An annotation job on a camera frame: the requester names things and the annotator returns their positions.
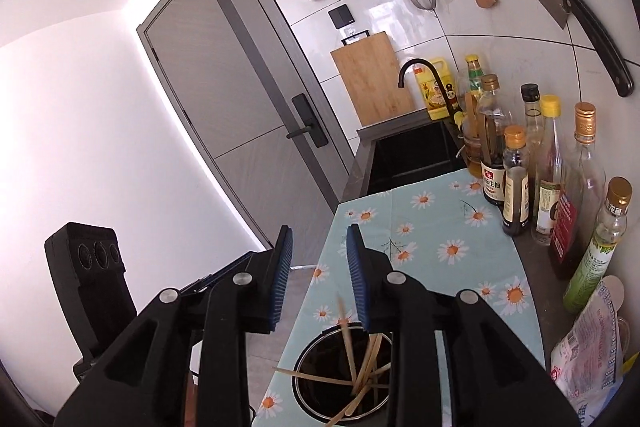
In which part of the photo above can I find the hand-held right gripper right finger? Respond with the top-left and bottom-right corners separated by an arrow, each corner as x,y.
346,223 -> 581,427

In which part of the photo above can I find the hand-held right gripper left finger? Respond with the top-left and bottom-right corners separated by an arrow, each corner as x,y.
52,224 -> 295,427

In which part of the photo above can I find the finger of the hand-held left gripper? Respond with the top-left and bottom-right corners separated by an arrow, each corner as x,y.
179,252 -> 253,295

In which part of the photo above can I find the black steel-rimmed utensil holder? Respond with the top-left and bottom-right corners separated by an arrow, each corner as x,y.
291,321 -> 401,424

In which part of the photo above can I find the daisy print teal tablecloth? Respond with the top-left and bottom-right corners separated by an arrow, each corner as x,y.
250,169 -> 546,427

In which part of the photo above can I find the black sink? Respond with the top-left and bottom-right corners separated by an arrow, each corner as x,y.
356,114 -> 469,196

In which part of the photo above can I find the tall dark soy sauce bottle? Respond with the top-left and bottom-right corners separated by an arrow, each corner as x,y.
476,74 -> 510,208

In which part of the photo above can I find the small dark sauce bottle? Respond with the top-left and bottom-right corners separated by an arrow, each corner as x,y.
501,125 -> 532,238

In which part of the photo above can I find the grey door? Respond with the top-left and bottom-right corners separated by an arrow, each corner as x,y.
137,0 -> 353,269

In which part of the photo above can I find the yellow oil jug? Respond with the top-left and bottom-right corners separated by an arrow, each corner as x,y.
414,57 -> 452,121

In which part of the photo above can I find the yellow cap clear bottle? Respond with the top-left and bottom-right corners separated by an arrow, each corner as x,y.
531,94 -> 564,246

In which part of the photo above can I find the bamboo cutting board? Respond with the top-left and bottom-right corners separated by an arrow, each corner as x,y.
330,31 -> 417,128

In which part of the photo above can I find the black faucet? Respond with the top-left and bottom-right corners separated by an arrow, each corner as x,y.
397,58 -> 463,124

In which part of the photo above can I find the gold cap red label bottle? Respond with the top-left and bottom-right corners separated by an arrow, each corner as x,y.
547,102 -> 599,281

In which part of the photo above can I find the green label oil bottle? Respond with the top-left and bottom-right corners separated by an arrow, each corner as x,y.
563,177 -> 633,315

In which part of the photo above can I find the yellow cap green bottle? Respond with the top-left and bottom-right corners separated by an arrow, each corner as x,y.
465,54 -> 489,100

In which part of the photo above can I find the white plastic bag pink print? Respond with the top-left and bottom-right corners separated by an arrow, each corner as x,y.
550,276 -> 632,403

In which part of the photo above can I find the black cap clear bottle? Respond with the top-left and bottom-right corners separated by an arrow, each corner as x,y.
520,83 -> 545,148

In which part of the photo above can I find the blue and white packet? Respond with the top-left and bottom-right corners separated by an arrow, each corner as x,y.
575,369 -> 640,427

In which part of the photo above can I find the black door lock handle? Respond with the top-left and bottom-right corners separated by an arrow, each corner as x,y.
286,93 -> 330,148

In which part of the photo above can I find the black wall switch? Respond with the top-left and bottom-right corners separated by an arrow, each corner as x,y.
328,4 -> 354,30

